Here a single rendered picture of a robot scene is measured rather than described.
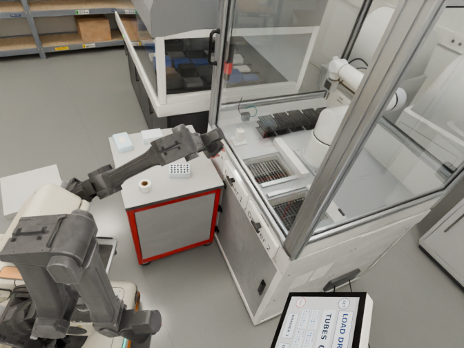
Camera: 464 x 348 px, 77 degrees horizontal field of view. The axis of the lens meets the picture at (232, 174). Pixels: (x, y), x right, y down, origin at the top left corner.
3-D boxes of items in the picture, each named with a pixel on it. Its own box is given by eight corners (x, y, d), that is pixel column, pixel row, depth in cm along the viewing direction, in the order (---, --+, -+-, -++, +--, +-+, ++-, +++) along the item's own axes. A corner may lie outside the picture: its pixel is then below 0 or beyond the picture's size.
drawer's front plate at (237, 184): (242, 209, 160) (246, 196, 152) (222, 172, 177) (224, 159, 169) (246, 208, 160) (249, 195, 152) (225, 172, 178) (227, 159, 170)
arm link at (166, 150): (157, 131, 78) (173, 165, 79) (189, 121, 89) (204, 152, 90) (82, 176, 105) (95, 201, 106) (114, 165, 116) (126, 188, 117)
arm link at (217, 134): (186, 135, 125) (195, 154, 126) (209, 124, 121) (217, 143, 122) (197, 132, 136) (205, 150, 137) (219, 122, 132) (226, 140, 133)
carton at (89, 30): (83, 43, 418) (77, 22, 398) (77, 34, 436) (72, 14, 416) (112, 40, 436) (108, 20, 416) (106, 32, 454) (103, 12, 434)
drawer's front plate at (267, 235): (271, 259, 141) (275, 247, 133) (244, 213, 158) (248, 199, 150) (273, 257, 141) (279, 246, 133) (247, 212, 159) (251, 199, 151)
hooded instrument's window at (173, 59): (157, 103, 203) (153, 36, 171) (116, 12, 311) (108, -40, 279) (294, 87, 245) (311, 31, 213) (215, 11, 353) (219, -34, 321)
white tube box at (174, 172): (169, 177, 176) (168, 173, 174) (169, 168, 182) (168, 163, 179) (190, 177, 179) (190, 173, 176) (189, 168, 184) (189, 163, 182)
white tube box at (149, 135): (143, 145, 194) (143, 139, 190) (141, 137, 199) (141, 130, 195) (163, 141, 198) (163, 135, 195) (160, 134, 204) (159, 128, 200)
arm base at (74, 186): (70, 177, 110) (58, 202, 102) (85, 170, 107) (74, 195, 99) (89, 190, 115) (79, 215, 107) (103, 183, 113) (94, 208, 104)
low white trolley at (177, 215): (139, 273, 211) (125, 208, 157) (123, 207, 248) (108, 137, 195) (213, 248, 232) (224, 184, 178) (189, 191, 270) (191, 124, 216)
